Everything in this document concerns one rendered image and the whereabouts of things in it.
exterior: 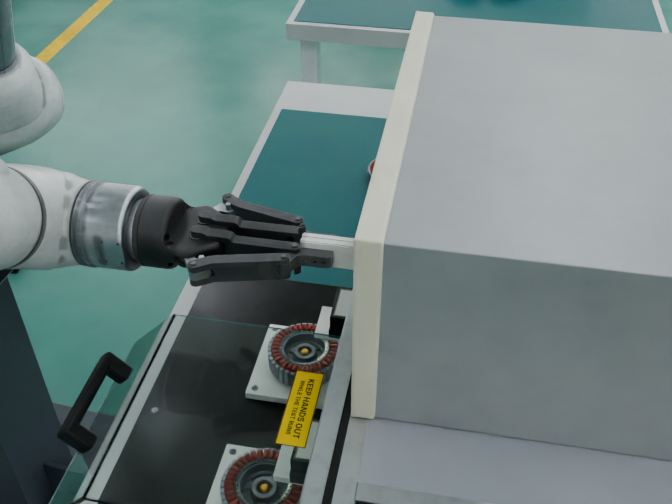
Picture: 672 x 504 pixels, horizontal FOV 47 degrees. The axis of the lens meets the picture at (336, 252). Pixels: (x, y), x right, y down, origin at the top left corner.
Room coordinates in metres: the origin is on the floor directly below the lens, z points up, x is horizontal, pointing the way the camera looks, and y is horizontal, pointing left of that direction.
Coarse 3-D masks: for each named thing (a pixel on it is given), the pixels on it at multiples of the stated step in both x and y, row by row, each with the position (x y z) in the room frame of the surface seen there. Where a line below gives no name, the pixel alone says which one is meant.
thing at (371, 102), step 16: (288, 96) 1.74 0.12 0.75; (304, 96) 1.74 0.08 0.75; (320, 96) 1.74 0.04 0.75; (336, 96) 1.74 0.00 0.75; (352, 96) 1.74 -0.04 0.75; (368, 96) 1.74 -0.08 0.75; (384, 96) 1.74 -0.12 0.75; (272, 112) 1.66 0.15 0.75; (336, 112) 1.66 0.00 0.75; (352, 112) 1.66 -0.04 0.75; (368, 112) 1.66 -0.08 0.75; (384, 112) 1.66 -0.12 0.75; (256, 144) 1.51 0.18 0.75; (240, 176) 1.38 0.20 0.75; (240, 192) 1.32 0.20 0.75; (192, 288) 1.03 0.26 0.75; (176, 304) 0.99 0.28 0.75; (192, 304) 0.99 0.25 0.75
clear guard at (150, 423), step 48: (144, 336) 0.64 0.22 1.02; (192, 336) 0.60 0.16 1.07; (240, 336) 0.60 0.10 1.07; (288, 336) 0.60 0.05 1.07; (336, 336) 0.60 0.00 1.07; (144, 384) 0.53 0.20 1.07; (192, 384) 0.53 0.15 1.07; (240, 384) 0.53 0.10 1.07; (288, 384) 0.53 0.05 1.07; (96, 432) 0.50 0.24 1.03; (144, 432) 0.47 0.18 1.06; (192, 432) 0.47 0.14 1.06; (240, 432) 0.47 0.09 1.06; (96, 480) 0.41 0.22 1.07; (144, 480) 0.41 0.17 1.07; (192, 480) 0.41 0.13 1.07; (240, 480) 0.41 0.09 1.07; (288, 480) 0.41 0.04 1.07
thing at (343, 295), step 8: (344, 288) 0.84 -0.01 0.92; (336, 296) 0.82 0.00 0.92; (344, 296) 0.82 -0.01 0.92; (336, 304) 0.80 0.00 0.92; (344, 304) 0.80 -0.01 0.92; (328, 312) 0.83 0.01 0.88; (336, 312) 0.79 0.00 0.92; (344, 312) 0.79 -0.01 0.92; (320, 320) 0.81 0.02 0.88; (328, 320) 0.81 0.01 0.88; (336, 320) 0.77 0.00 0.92; (344, 320) 0.77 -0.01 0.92; (320, 328) 0.79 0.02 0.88; (328, 328) 0.79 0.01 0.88; (336, 328) 0.77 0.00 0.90
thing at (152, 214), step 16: (144, 208) 0.62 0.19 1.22; (160, 208) 0.62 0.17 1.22; (176, 208) 0.63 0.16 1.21; (192, 208) 0.66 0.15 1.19; (208, 208) 0.66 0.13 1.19; (144, 224) 0.61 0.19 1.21; (160, 224) 0.61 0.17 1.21; (176, 224) 0.63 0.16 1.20; (192, 224) 0.63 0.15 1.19; (208, 224) 0.63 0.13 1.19; (144, 240) 0.60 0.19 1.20; (160, 240) 0.60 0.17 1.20; (176, 240) 0.60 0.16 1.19; (192, 240) 0.60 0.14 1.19; (208, 240) 0.60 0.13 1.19; (144, 256) 0.60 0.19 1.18; (160, 256) 0.59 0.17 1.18; (176, 256) 0.59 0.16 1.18; (192, 256) 0.59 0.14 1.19
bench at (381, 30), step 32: (320, 0) 2.36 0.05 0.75; (352, 0) 2.36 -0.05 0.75; (384, 0) 2.36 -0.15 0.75; (416, 0) 2.36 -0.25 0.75; (448, 0) 2.36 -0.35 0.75; (480, 0) 2.36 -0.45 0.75; (512, 0) 2.36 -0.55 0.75; (544, 0) 2.36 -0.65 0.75; (576, 0) 2.36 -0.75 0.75; (608, 0) 2.36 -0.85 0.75; (640, 0) 2.36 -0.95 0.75; (288, 32) 2.18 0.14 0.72; (320, 32) 2.17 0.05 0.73; (352, 32) 2.15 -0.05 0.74; (384, 32) 2.13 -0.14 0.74
